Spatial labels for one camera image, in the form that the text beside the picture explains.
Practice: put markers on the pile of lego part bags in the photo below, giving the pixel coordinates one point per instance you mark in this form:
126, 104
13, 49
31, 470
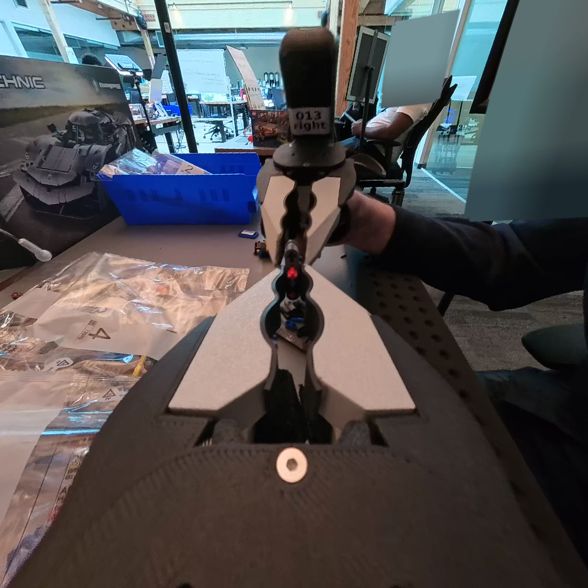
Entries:
115, 294

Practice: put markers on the grey axle with black bush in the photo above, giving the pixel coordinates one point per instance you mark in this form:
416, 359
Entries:
293, 250

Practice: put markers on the black metal post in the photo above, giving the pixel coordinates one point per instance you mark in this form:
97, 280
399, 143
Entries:
177, 78

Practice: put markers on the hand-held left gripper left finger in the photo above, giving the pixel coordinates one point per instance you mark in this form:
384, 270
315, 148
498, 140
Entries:
225, 367

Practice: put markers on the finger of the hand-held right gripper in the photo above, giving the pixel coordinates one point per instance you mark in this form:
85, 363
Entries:
328, 206
273, 206

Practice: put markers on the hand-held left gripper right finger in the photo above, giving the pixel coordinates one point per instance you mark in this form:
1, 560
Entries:
363, 367

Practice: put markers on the black lego set box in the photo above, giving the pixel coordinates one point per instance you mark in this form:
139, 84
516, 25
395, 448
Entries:
59, 151

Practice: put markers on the dark chair armrest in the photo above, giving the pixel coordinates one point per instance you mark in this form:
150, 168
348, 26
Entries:
556, 347

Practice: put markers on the colourful lego box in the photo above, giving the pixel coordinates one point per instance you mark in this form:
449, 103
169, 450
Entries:
268, 128

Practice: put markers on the wooden book stand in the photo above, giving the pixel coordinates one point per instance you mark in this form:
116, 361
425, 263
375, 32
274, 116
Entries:
39, 251

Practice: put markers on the blue plastic storage bin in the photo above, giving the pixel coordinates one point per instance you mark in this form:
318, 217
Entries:
183, 202

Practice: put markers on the cluttered workbench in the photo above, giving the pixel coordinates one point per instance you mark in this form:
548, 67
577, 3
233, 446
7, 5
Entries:
158, 121

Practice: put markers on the scattered loose lego pieces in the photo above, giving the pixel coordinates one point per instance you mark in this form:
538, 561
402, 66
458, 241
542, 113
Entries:
294, 317

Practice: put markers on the person's right hand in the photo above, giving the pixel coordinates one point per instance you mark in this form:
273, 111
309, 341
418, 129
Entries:
372, 225

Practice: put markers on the wooden-edged work table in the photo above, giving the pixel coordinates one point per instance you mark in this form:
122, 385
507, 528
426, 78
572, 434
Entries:
239, 149

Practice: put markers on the crumpled clear plastic bag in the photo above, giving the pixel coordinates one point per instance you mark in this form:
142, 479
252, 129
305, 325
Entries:
138, 163

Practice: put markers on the black panel on pole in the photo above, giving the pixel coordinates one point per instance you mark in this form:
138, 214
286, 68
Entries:
367, 64

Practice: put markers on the grey red-tipped lego pin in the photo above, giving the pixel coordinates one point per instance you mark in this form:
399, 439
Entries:
292, 274

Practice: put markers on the black perforated office chair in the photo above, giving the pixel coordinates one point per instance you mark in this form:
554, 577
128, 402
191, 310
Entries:
404, 312

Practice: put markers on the small blue labelled box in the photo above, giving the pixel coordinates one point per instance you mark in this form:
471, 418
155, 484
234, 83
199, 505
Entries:
247, 233

